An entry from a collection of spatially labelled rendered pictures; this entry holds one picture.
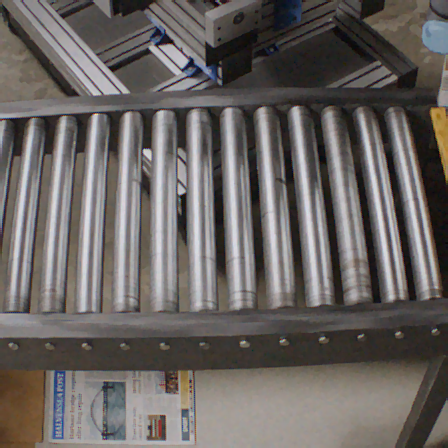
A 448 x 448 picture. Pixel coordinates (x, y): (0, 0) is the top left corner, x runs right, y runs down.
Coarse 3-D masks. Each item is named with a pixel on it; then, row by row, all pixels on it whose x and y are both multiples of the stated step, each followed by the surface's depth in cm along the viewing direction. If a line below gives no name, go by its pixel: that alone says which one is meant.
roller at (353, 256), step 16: (336, 112) 180; (336, 128) 178; (336, 144) 175; (336, 160) 173; (352, 160) 175; (336, 176) 171; (352, 176) 171; (336, 192) 169; (352, 192) 169; (336, 208) 168; (352, 208) 166; (336, 224) 167; (352, 224) 164; (352, 240) 162; (352, 256) 160; (352, 272) 159; (368, 272) 160; (352, 288) 157; (368, 288) 157; (352, 304) 155
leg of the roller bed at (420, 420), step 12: (432, 360) 171; (444, 360) 163; (432, 372) 171; (444, 372) 167; (420, 384) 181; (432, 384) 171; (444, 384) 172; (420, 396) 181; (432, 396) 176; (444, 396) 176; (420, 408) 181; (432, 408) 180; (408, 420) 193; (420, 420) 185; (432, 420) 186; (408, 432) 192; (420, 432) 190; (396, 444) 206; (408, 444) 196; (420, 444) 196
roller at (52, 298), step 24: (72, 120) 180; (72, 144) 177; (72, 168) 174; (48, 192) 170; (72, 192) 171; (48, 216) 166; (48, 240) 163; (48, 264) 159; (48, 288) 156; (48, 312) 154
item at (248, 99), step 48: (96, 96) 183; (144, 96) 183; (192, 96) 183; (240, 96) 182; (288, 96) 183; (336, 96) 183; (384, 96) 183; (432, 96) 183; (48, 144) 187; (144, 144) 189; (288, 144) 190
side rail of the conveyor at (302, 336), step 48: (0, 336) 151; (48, 336) 151; (96, 336) 151; (144, 336) 151; (192, 336) 151; (240, 336) 152; (288, 336) 152; (336, 336) 153; (384, 336) 154; (432, 336) 155
